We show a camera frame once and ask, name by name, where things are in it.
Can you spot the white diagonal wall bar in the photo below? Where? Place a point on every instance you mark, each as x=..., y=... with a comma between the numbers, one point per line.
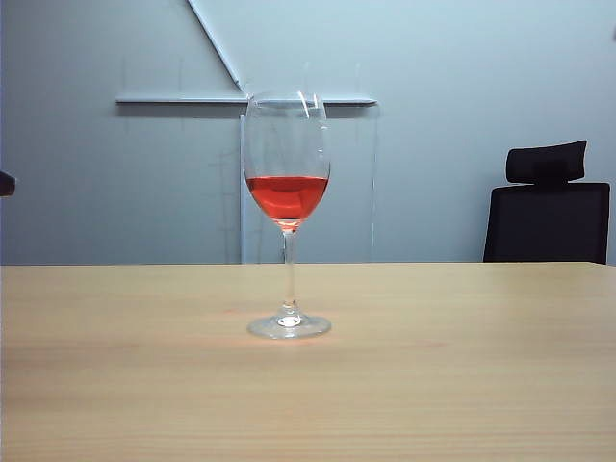
x=212, y=36

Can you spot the clear stemmed wine goblet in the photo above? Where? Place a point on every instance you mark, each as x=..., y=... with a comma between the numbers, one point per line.
x=289, y=289

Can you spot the dark object at frame edge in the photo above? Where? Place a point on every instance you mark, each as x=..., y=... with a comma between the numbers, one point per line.
x=6, y=184

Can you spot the white horizontal wall bar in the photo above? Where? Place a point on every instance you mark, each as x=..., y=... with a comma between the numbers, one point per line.
x=183, y=100

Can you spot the white vertical bar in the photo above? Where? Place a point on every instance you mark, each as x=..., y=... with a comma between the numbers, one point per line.
x=243, y=240

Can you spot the red liquid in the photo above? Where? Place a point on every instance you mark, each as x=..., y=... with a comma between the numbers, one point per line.
x=288, y=199

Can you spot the black mesh office chair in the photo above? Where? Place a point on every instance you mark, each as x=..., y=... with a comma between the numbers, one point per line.
x=546, y=223

